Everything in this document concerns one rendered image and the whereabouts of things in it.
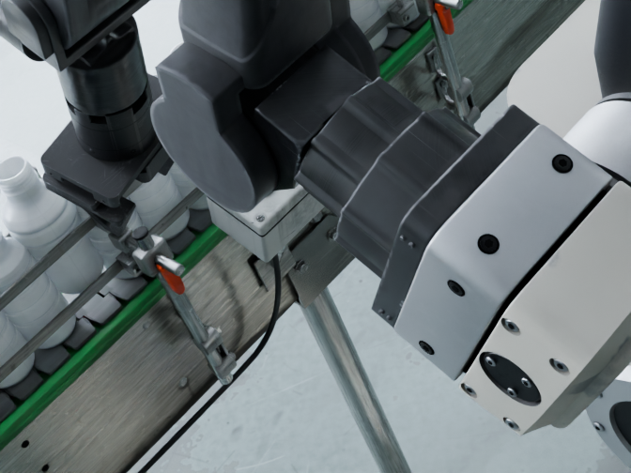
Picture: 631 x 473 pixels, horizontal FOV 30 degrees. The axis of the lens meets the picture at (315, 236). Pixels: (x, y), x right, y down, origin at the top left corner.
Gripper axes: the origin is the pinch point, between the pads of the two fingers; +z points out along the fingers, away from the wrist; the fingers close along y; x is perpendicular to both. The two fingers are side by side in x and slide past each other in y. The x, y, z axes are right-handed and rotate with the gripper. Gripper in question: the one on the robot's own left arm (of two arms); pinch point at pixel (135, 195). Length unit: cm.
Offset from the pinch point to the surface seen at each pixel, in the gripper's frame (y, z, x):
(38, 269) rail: 0.5, 26.5, -15.8
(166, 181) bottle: -16.6, 30.7, -12.4
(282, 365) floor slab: -47, 153, -20
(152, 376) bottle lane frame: -0.8, 44.7, -5.7
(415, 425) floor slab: -45, 139, 12
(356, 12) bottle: -48, 31, -6
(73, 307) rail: 0.3, 32.7, -13.0
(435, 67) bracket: -52, 41, 3
